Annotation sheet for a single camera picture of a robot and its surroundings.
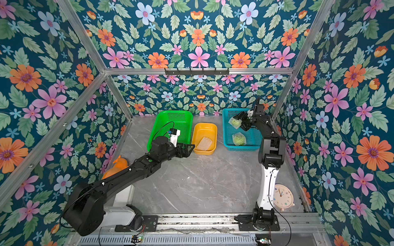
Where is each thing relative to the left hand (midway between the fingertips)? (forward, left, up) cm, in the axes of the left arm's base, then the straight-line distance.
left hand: (191, 144), depth 81 cm
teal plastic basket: (+17, -43, -19) cm, 51 cm away
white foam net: (+10, -8, -15) cm, 19 cm away
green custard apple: (+10, -30, -13) cm, 34 cm away
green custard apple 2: (+19, -29, -7) cm, 35 cm away
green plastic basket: (+34, +9, -17) cm, 39 cm away
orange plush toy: (+1, +44, -16) cm, 47 cm away
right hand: (+24, -34, -7) cm, 42 cm away
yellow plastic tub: (+23, -8, -16) cm, 30 cm away
